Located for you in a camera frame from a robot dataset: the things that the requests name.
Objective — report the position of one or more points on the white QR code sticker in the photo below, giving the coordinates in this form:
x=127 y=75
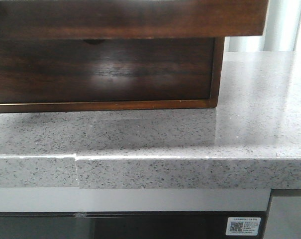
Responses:
x=242 y=226

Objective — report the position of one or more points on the grey cabinet door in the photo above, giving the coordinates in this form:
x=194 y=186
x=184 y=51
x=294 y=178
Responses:
x=284 y=216

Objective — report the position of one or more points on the black glass appliance front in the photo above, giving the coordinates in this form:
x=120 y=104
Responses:
x=122 y=225

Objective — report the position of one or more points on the dark wooden drawer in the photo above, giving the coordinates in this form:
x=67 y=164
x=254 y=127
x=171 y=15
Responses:
x=130 y=19
x=103 y=72

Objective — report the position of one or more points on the dark wooden drawer cabinet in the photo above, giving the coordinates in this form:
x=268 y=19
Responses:
x=217 y=74

